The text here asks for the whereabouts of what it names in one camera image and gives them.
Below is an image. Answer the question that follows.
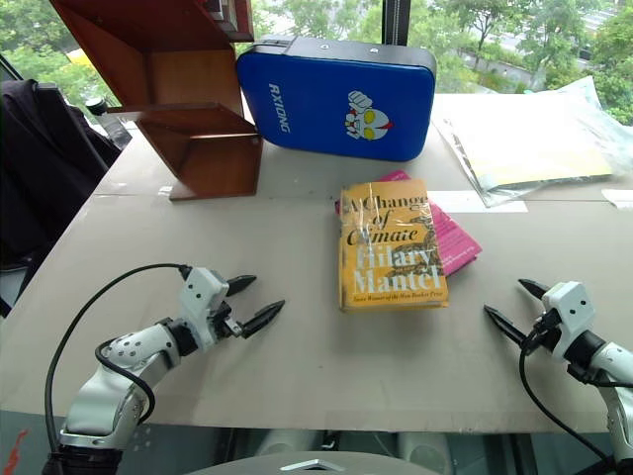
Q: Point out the brown wooden bookshelf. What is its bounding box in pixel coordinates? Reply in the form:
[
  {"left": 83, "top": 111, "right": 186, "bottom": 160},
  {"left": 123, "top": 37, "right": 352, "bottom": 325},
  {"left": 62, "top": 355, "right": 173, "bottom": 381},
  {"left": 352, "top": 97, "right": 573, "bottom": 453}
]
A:
[{"left": 48, "top": 0, "right": 265, "bottom": 202}]

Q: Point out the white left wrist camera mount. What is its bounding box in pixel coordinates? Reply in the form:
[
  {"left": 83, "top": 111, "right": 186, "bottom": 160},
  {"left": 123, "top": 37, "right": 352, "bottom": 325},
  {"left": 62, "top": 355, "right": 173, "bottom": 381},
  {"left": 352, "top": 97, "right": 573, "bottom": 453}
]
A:
[{"left": 176, "top": 266, "right": 231, "bottom": 348}]

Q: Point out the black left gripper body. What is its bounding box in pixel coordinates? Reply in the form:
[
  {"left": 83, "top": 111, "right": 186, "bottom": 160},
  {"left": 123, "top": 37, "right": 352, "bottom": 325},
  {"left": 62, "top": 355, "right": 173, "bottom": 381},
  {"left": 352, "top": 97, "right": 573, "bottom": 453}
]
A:
[{"left": 209, "top": 295, "right": 244, "bottom": 343}]

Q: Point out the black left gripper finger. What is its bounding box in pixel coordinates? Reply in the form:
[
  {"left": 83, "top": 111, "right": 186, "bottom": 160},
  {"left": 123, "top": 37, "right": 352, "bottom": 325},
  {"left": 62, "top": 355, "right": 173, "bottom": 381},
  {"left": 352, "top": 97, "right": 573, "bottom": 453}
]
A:
[
  {"left": 239, "top": 299, "right": 287, "bottom": 340},
  {"left": 226, "top": 274, "right": 258, "bottom": 298}
]

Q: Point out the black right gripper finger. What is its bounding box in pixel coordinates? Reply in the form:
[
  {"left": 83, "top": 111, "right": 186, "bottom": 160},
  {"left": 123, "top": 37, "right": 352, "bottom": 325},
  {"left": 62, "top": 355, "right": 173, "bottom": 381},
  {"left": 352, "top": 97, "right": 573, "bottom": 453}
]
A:
[
  {"left": 483, "top": 304, "right": 530, "bottom": 347},
  {"left": 516, "top": 278, "right": 552, "bottom": 301}
]

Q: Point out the blue padded RXIONG case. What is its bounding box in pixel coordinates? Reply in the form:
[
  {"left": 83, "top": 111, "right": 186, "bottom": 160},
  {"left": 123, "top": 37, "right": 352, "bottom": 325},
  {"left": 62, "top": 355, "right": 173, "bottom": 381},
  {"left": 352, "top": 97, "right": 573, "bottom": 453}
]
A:
[{"left": 235, "top": 35, "right": 439, "bottom": 163}]

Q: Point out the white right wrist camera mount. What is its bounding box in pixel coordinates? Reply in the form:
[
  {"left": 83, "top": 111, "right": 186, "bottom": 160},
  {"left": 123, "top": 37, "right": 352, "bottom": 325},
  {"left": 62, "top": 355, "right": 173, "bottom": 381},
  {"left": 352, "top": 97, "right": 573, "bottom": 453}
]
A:
[{"left": 540, "top": 280, "right": 595, "bottom": 363}]

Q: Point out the yellow Hilary Mantel book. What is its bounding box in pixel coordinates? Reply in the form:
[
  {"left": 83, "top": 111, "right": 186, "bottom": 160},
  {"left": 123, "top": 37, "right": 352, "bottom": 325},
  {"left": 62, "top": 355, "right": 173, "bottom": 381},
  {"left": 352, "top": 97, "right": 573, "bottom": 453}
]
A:
[{"left": 337, "top": 178, "right": 451, "bottom": 314}]

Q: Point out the black jacket on chair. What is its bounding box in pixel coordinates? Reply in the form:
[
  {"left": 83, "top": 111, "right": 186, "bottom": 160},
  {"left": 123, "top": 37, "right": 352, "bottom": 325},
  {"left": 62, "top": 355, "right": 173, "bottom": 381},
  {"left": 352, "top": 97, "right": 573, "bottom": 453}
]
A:
[{"left": 0, "top": 78, "right": 123, "bottom": 319}]

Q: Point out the clear plastic bag with papers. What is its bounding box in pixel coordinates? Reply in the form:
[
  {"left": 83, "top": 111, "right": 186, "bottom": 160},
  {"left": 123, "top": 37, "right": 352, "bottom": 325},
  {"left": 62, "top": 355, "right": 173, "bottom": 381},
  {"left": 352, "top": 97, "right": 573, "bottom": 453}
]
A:
[{"left": 430, "top": 75, "right": 633, "bottom": 209}]

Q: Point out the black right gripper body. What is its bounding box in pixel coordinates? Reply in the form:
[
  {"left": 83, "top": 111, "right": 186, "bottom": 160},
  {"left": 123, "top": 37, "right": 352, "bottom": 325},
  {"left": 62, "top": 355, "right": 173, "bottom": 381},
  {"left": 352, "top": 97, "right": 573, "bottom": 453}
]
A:
[{"left": 524, "top": 308, "right": 560, "bottom": 354}]

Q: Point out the pink book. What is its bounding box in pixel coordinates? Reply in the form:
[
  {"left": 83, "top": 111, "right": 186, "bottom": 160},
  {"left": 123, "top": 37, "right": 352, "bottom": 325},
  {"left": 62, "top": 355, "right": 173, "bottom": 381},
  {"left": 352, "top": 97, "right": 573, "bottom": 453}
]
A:
[{"left": 334, "top": 169, "right": 485, "bottom": 279}]

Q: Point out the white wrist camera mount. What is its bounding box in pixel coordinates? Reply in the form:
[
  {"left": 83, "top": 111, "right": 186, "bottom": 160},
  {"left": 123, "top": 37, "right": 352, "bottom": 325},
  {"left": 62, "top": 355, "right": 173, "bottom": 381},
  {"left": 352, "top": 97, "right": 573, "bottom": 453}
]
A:
[
  {"left": 176, "top": 266, "right": 231, "bottom": 348},
  {"left": 540, "top": 280, "right": 595, "bottom": 363}
]

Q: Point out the black window frame post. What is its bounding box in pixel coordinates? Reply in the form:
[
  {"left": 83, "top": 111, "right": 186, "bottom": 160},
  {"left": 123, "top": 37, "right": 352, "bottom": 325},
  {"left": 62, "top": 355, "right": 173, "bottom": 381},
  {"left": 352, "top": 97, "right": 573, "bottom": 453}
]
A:
[{"left": 382, "top": 0, "right": 411, "bottom": 47}]

